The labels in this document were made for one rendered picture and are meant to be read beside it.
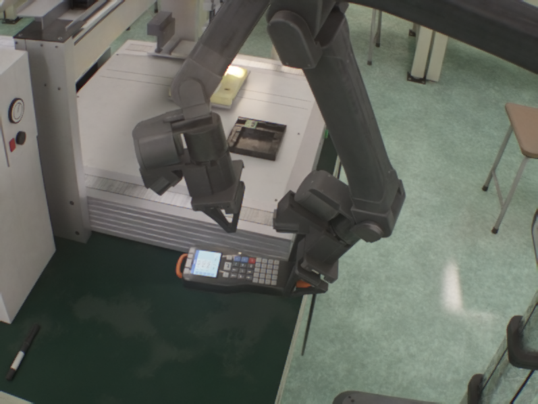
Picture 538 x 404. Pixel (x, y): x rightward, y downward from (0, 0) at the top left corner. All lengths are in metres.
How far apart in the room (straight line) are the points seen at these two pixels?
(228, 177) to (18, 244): 0.46
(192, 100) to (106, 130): 0.67
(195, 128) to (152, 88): 0.79
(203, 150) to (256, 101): 0.74
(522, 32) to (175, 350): 0.83
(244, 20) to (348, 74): 0.20
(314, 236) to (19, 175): 0.53
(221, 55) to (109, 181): 0.56
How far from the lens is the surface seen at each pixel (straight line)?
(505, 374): 1.19
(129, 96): 1.63
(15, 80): 1.07
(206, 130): 0.87
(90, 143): 1.46
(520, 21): 0.59
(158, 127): 0.89
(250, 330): 1.19
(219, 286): 1.07
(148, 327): 1.19
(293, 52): 0.66
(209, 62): 0.86
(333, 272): 1.03
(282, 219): 0.98
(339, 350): 2.14
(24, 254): 1.23
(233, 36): 0.86
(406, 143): 3.15
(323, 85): 0.73
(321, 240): 0.99
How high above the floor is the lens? 1.68
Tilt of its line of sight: 41 degrees down
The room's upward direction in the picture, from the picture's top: 5 degrees clockwise
